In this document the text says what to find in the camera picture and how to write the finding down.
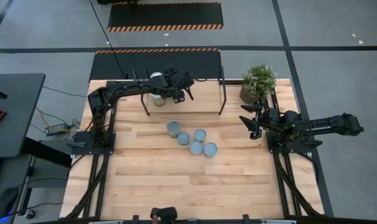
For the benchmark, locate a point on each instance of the black power adapter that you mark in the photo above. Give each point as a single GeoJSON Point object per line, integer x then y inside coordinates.
{"type": "Point", "coordinates": [56, 129]}

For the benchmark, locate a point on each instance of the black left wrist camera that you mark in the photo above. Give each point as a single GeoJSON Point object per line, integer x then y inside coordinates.
{"type": "Point", "coordinates": [170, 71]}

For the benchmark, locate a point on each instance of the black hazard-striped floor mat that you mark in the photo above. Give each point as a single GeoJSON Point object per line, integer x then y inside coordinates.
{"type": "Point", "coordinates": [163, 15]}
{"type": "Point", "coordinates": [145, 62]}

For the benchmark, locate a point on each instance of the black desk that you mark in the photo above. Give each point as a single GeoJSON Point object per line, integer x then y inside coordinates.
{"type": "Point", "coordinates": [17, 118]}

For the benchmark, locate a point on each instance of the tall green orange can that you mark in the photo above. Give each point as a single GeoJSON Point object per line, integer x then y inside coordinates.
{"type": "Point", "coordinates": [159, 100]}

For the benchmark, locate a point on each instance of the short teal tuna can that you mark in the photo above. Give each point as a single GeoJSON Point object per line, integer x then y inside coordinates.
{"type": "Point", "coordinates": [183, 138]}

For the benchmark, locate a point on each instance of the black camera on mount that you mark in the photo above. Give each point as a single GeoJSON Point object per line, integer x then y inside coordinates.
{"type": "Point", "coordinates": [164, 215]}

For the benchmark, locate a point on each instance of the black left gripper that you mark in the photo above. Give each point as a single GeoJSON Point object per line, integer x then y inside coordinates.
{"type": "Point", "coordinates": [182, 82]}

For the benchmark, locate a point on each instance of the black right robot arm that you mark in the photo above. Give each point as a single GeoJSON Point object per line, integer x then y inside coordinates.
{"type": "Point", "coordinates": [331, 126]}

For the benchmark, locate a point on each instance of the green peas can pink label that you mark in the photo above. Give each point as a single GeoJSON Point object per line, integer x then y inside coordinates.
{"type": "Point", "coordinates": [196, 147]}

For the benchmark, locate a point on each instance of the black computer mouse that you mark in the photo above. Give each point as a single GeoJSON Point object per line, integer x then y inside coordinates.
{"type": "Point", "coordinates": [5, 202]}

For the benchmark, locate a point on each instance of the black desk foot bar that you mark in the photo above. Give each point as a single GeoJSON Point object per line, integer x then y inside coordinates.
{"type": "Point", "coordinates": [45, 152]}

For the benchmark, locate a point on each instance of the diced tomatoes can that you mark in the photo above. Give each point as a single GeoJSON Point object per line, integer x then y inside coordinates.
{"type": "Point", "coordinates": [200, 134]}

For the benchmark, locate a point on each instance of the potted plant in ribbed pot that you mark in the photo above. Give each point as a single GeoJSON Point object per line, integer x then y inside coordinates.
{"type": "Point", "coordinates": [258, 79]}

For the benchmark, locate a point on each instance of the wooden shelf with black frame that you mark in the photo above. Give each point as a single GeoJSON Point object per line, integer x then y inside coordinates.
{"type": "Point", "coordinates": [204, 99]}

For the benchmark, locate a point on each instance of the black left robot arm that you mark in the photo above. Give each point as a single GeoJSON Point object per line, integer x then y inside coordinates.
{"type": "Point", "coordinates": [101, 124]}

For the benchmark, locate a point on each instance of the tall white mixed vegetables can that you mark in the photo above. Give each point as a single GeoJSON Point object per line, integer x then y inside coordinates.
{"type": "Point", "coordinates": [210, 149]}

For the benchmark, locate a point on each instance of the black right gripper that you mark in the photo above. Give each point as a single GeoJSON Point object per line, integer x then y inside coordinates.
{"type": "Point", "coordinates": [269, 119]}

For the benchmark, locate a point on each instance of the tall blue-yellow peas can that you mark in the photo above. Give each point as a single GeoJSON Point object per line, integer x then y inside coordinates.
{"type": "Point", "coordinates": [173, 127]}

